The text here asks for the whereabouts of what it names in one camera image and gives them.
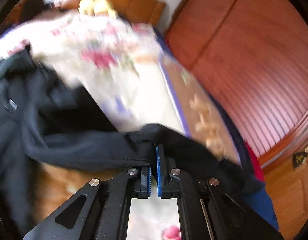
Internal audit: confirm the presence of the black double-breasted coat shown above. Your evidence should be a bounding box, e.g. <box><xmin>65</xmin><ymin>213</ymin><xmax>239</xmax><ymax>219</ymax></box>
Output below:
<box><xmin>0</xmin><ymin>47</ymin><xmax>264</xmax><ymax>237</ymax></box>

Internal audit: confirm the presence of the floral bed blanket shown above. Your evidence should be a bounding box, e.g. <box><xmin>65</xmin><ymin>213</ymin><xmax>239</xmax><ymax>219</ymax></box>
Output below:
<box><xmin>0</xmin><ymin>8</ymin><xmax>243</xmax><ymax>240</ymax></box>

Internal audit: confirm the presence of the wooden louvred wardrobe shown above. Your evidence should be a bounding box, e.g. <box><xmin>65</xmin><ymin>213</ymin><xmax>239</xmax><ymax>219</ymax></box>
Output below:
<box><xmin>166</xmin><ymin>0</ymin><xmax>308</xmax><ymax>171</ymax></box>

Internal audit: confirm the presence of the yellow plush toy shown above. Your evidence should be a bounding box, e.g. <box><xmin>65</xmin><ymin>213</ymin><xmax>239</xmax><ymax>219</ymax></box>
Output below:
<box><xmin>78</xmin><ymin>0</ymin><xmax>117</xmax><ymax>18</ymax></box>

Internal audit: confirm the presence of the wooden bed headboard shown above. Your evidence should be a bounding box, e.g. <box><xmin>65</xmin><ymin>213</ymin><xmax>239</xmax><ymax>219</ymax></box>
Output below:
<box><xmin>60</xmin><ymin>0</ymin><xmax>166</xmax><ymax>25</ymax></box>

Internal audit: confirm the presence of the wooden door with handle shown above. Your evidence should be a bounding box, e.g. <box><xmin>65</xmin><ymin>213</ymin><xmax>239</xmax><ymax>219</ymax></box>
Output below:
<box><xmin>265</xmin><ymin>145</ymin><xmax>308</xmax><ymax>239</ymax></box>

